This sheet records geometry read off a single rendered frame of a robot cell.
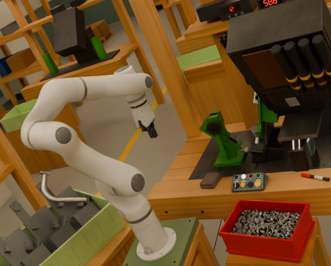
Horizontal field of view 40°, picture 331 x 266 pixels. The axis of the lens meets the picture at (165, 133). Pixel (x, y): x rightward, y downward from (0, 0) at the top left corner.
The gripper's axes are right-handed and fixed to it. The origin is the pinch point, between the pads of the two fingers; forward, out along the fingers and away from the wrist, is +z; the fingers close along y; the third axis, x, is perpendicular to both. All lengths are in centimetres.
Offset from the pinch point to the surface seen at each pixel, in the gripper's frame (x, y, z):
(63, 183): -256, -157, 130
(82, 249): -49, 27, 43
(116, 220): -41, 5, 45
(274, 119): 44, -29, 18
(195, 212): -1, -5, 50
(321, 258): 57, 7, 68
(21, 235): -81, 30, 31
